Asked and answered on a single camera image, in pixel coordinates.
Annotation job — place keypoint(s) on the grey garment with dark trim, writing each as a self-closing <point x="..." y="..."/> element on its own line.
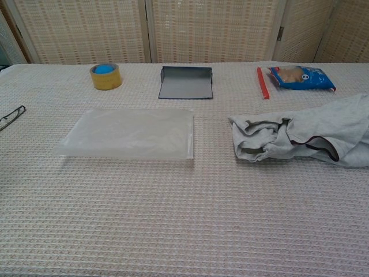
<point x="340" y="127"/>

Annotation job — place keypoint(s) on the metal screen hinge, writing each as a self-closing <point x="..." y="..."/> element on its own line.
<point x="280" y="33"/>

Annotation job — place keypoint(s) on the transparent plastic bag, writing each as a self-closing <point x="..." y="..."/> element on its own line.
<point x="129" y="135"/>

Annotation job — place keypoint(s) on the white waffle-weave tablecloth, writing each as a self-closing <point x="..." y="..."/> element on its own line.
<point x="184" y="225"/>

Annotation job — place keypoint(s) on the black-rimmed eyeglasses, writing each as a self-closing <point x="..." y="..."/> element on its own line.
<point x="11" y="116"/>

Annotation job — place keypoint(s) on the woven folding screen panel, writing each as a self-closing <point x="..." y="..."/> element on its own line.
<point x="10" y="37"/>
<point x="86" y="29"/>
<point x="213" y="29"/>
<point x="348" y="34"/>
<point x="305" y="29"/>

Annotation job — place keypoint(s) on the red plastic stick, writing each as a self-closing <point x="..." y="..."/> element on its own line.
<point x="263" y="83"/>

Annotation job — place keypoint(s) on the yellow packing tape roll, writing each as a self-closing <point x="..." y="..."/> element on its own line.
<point x="106" y="82"/>

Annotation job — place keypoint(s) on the grey open box tray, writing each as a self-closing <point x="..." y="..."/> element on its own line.
<point x="186" y="86"/>

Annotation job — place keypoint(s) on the blue snack packet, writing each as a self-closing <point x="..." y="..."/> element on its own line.
<point x="308" y="79"/>

